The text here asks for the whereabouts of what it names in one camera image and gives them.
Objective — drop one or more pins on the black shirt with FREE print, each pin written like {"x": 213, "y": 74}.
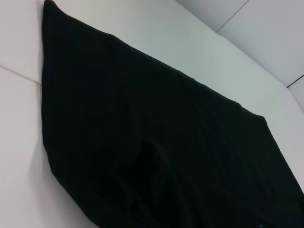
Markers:
{"x": 142, "y": 118}

